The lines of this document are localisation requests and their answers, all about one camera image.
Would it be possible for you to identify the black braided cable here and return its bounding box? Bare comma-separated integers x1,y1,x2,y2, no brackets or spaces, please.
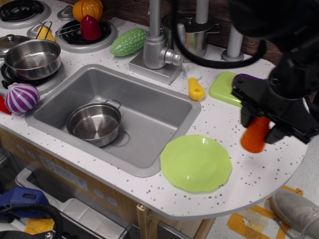
171,0,267,70

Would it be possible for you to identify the steel pot on stove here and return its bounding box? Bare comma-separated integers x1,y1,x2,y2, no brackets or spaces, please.
4,39,61,80

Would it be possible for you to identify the grey toy sink basin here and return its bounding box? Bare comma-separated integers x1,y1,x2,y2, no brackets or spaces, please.
25,64,201,177

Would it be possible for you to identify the light green plastic plate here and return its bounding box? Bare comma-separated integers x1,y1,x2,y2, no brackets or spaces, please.
160,135,232,193

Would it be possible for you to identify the yellow toy squash piece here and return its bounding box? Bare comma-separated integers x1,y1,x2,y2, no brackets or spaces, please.
187,77,205,101

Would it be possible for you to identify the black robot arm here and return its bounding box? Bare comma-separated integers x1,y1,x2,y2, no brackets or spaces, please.
229,0,319,144

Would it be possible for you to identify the red toy piece left edge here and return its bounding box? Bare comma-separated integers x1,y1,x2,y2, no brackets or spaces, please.
0,96,11,115

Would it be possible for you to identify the blue clamp handle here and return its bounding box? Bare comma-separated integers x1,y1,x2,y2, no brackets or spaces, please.
0,186,49,222

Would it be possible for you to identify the grey support pole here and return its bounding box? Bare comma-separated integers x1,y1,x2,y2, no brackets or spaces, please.
195,0,209,24
221,25,244,62

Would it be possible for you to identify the yellow toy corn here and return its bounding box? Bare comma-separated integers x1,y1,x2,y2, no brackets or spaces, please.
36,26,55,42

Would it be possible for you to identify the wire whisk utensil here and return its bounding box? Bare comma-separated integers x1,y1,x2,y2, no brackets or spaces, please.
55,24,80,35

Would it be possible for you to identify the grey shoe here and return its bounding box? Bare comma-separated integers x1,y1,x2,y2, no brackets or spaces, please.
270,190,319,239

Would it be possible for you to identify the grey support pole middle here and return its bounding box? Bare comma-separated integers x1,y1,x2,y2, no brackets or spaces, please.
195,0,209,24

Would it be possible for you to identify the purple toy eggplant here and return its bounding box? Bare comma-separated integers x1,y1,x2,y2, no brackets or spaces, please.
232,74,264,88

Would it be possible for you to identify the green toy bitter gourd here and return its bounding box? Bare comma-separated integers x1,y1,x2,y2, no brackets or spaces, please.
110,28,148,57

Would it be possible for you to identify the purple striped toy onion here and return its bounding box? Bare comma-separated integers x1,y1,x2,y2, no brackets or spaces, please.
4,83,40,114

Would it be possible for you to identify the orange toy carrot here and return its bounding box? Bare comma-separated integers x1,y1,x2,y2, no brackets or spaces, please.
240,117,270,153

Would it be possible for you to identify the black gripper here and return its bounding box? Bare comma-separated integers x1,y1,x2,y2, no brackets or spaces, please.
232,78,319,144

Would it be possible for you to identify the orange toy pumpkin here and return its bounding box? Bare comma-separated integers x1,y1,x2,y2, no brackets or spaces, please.
73,0,103,22

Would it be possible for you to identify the dark red toy pepper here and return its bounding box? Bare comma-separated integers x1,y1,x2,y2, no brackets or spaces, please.
80,15,102,40

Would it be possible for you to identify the grey support pole right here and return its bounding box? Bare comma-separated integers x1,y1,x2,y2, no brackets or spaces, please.
221,25,244,62

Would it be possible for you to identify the green cutting board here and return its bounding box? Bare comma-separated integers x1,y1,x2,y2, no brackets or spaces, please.
208,71,242,108

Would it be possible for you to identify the silver toy faucet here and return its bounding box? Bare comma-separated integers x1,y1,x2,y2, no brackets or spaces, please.
129,0,183,85

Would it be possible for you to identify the steel pot lid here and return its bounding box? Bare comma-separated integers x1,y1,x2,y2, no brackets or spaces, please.
0,34,29,58

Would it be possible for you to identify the lidded steel pot behind faucet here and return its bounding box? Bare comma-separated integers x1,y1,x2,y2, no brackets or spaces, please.
162,11,221,57

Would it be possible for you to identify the small steel pot in sink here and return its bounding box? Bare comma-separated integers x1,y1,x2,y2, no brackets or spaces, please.
66,99,122,147

